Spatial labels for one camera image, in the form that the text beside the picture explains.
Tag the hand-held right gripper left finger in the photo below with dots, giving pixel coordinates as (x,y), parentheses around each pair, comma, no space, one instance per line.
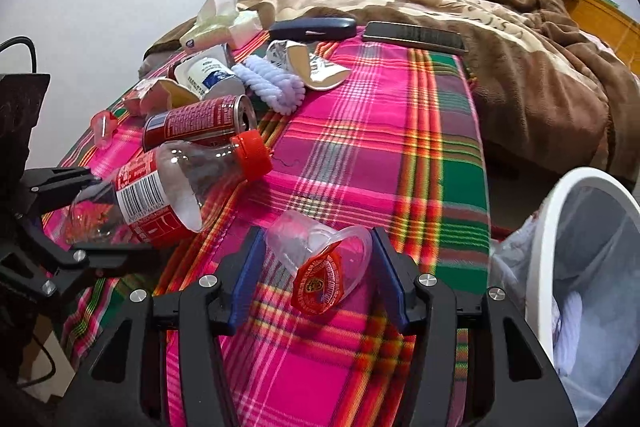
(250,269)

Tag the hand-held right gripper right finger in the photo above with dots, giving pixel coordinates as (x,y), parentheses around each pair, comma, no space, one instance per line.
(389,277)

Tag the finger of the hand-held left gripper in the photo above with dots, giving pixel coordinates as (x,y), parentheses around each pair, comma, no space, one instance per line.
(95,259)
(60,184)

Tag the clear jelly cup red lid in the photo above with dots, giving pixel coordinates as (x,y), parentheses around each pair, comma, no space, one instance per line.
(320,279)

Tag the clear plastic bottle red cap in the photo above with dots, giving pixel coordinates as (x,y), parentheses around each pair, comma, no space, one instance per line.
(150,187)

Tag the white paper bag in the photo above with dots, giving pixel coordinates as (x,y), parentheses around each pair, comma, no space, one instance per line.
(160,94)

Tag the white trash bin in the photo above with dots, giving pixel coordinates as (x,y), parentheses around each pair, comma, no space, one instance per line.
(542,227)

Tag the patterned paper wrapper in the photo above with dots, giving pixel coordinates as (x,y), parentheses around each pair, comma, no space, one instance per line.
(320,72)

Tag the small pink jelly cup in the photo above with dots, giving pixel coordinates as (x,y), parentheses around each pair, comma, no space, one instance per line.
(102,127)

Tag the pink plaid blanket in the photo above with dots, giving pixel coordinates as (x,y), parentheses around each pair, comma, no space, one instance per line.
(360,147)

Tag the red soda can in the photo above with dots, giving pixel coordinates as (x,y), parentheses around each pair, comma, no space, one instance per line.
(195,119)

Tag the white yogurt cup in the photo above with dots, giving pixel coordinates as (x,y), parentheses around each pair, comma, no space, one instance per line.
(205,74)

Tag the white fluffy twisted cloth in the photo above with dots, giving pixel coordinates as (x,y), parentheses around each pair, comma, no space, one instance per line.
(272,87)

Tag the yellow tissue pack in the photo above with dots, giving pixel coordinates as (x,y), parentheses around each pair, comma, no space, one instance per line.
(215,32)

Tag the black phone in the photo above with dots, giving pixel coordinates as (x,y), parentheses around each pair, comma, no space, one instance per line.
(415,37)

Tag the dark blue glasses case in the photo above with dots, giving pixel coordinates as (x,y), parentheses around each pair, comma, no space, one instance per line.
(310,28)

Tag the brown fleece blanket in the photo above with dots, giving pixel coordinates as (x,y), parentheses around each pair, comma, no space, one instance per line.
(540,72)

